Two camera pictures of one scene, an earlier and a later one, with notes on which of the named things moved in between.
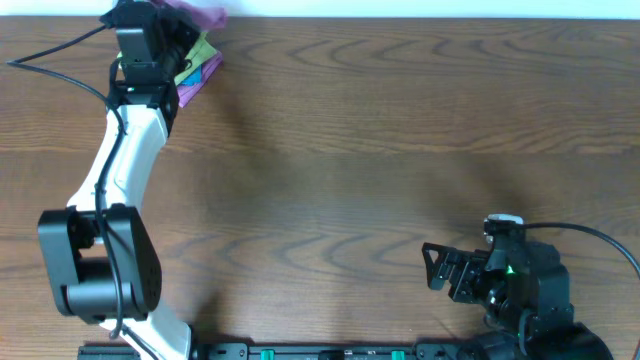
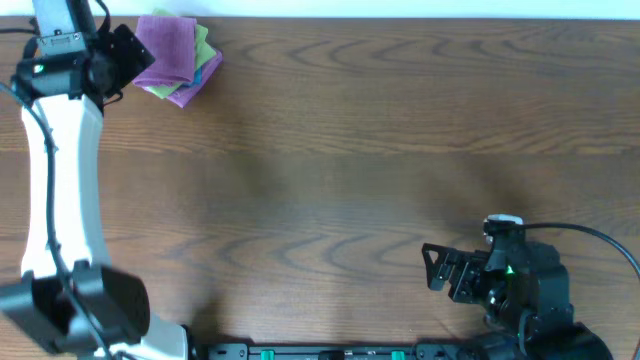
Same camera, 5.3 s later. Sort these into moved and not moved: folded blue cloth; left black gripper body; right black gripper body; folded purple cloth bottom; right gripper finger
Moved: left black gripper body
Not moved: right black gripper body; folded purple cloth bottom; folded blue cloth; right gripper finger
